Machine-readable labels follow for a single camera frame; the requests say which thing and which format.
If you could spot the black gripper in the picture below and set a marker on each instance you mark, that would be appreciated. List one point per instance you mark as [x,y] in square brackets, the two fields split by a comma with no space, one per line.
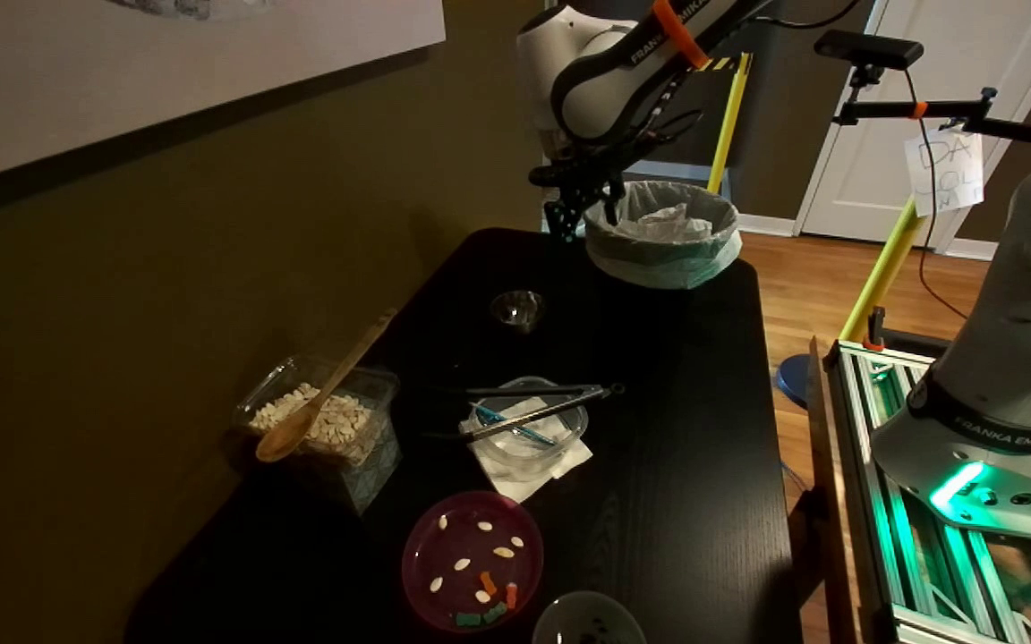
[591,162]

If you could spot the black trash bin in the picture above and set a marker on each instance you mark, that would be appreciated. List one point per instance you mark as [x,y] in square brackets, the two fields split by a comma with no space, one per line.
[661,275]

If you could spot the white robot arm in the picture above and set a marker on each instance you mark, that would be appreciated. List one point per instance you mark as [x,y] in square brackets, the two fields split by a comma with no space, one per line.
[1019,299]

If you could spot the trash bin with white liner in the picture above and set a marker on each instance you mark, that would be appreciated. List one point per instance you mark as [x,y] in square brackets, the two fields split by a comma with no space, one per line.
[665,221]

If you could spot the black tongs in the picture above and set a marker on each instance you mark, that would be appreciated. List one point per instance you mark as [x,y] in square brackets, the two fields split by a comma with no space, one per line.
[539,411]

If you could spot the shallow clear plastic container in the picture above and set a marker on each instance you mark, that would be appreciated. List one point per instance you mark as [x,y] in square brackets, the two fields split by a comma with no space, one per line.
[539,415]

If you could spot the blue pen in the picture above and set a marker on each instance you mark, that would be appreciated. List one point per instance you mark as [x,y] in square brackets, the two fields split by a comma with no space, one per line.
[502,421]

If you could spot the white paper napkin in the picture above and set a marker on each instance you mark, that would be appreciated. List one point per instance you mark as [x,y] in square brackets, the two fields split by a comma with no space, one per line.
[528,471]

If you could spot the blue round floor disc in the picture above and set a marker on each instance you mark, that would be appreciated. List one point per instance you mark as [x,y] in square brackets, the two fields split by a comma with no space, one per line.
[797,379]

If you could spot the clear tub with white pieces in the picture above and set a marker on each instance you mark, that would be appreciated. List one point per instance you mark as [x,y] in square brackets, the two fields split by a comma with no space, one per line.
[354,447]

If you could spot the white door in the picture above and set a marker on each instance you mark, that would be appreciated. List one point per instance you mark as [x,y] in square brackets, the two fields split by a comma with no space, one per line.
[873,153]

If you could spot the red polka dot object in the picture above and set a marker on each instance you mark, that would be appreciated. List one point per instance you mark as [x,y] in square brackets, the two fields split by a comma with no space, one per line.
[466,559]

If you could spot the hanging white paper sheet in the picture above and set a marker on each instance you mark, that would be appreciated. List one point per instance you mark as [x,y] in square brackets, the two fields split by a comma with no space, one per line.
[943,174]

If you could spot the large glass bowl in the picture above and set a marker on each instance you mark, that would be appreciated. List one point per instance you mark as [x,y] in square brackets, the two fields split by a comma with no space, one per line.
[589,621]

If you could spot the yellow post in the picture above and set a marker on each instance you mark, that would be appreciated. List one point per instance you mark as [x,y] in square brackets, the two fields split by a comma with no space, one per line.
[729,127]
[880,271]

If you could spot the black camera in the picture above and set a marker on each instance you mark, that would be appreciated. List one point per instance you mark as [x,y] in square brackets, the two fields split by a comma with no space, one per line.
[866,48]

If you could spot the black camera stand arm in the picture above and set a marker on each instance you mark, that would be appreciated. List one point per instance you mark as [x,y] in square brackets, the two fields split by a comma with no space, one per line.
[956,113]

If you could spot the white wall board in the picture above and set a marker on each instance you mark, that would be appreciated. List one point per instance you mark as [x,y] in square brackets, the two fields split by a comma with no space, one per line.
[124,74]

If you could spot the aluminium frame cart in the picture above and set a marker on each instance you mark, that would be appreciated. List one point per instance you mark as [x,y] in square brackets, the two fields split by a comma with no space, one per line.
[931,573]

